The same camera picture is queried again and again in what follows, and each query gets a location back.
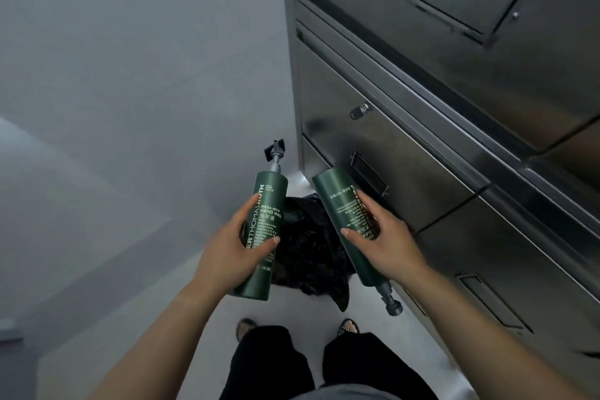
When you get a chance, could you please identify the person's left hand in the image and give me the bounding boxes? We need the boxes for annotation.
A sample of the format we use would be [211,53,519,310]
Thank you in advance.
[193,193,281,296]

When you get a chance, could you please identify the person's right hand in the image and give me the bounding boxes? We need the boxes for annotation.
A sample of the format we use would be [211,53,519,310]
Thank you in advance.
[341,191,429,286]

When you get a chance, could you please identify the green pump bottle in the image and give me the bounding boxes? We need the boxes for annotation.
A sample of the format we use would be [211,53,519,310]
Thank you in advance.
[312,166,404,317]
[230,139,289,301]

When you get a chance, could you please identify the person's left forearm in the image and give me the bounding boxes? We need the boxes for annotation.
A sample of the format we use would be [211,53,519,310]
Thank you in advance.
[88,273,227,400]

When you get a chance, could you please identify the person's right forearm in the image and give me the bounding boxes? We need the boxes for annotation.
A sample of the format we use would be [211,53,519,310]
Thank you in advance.
[397,267,589,400]

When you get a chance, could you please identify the black plastic trash bag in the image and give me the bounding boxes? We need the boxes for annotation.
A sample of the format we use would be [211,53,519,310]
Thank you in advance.
[271,195,358,313]

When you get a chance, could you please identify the person's left sandal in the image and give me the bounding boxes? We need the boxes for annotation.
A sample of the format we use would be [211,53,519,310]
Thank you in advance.
[236,318,258,342]

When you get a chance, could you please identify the person's sandal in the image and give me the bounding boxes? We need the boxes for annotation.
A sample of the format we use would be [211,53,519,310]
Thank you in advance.
[236,318,258,342]
[337,318,361,338]

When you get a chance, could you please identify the person's right sandal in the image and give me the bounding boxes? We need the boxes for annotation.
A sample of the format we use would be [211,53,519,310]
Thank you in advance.
[337,318,361,338]

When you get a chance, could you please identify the person's black trousers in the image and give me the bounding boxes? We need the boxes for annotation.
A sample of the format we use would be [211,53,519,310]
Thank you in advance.
[219,325,440,400]

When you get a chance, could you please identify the person's grey shirt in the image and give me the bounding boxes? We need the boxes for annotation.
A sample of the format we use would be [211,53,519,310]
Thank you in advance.
[290,384,400,400]

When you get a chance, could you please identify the stainless steel cabinet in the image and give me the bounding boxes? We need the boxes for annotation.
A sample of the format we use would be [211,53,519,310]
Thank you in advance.
[280,0,600,400]

